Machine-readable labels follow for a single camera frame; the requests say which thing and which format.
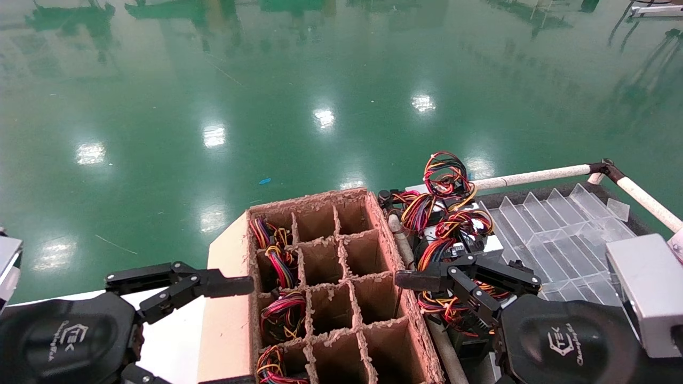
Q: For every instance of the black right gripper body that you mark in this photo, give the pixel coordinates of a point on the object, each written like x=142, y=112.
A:
x=560, y=346

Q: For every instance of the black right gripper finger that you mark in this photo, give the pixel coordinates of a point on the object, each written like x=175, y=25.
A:
x=421, y=280

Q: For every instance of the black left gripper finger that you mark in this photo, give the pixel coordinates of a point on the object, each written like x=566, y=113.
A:
x=136, y=376
x=224, y=285

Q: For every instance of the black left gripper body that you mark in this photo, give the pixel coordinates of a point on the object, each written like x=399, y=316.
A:
x=58, y=341

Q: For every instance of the brown cardboard divider box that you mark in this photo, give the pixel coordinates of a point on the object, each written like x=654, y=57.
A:
x=229, y=320

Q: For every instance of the black pipe end knob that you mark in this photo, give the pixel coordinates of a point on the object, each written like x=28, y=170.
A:
x=384, y=198

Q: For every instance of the clear acrylic divider tray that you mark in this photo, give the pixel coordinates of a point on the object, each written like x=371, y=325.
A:
x=565, y=250

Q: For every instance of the small clear acrylic piece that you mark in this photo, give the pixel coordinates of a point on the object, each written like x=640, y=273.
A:
x=619, y=209

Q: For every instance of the red and white label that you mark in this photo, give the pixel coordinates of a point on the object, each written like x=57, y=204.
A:
x=677, y=245

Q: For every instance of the white cart leg stub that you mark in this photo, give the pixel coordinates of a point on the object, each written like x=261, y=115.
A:
x=595, y=179

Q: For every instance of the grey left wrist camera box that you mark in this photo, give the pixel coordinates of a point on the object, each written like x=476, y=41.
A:
x=8, y=266

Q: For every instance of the white long cart rail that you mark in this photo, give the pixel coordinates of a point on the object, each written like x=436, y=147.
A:
x=533, y=175

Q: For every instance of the white side cart rail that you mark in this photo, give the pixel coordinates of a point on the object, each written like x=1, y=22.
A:
x=648, y=201

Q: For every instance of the black rail corner joint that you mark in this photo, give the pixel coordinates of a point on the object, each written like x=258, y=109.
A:
x=608, y=169

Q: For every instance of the white metal rack frame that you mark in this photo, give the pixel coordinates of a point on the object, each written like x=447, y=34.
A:
x=656, y=9

